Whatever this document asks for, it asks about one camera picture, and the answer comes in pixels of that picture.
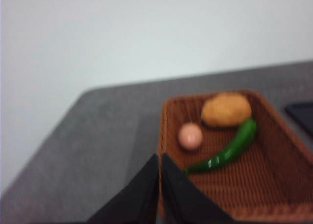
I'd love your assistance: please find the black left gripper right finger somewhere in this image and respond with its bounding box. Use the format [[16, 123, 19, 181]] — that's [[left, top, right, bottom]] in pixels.
[[160, 153, 236, 224]]

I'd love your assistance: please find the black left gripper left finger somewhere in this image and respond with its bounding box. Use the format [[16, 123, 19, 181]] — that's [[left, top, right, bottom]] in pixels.
[[87, 153, 160, 224]]

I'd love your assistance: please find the black rectangular tray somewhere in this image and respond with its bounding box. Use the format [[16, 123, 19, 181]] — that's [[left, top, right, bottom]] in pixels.
[[285, 101, 313, 140]]

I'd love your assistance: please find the green pepper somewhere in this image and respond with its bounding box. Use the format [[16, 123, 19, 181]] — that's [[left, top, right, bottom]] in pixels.
[[183, 118, 258, 176]]

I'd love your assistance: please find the pink egg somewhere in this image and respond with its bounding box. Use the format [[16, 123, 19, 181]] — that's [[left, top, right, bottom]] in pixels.
[[178, 122, 203, 151]]

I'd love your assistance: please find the brown wicker basket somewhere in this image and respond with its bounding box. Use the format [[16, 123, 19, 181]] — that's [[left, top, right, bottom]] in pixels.
[[156, 89, 313, 222]]

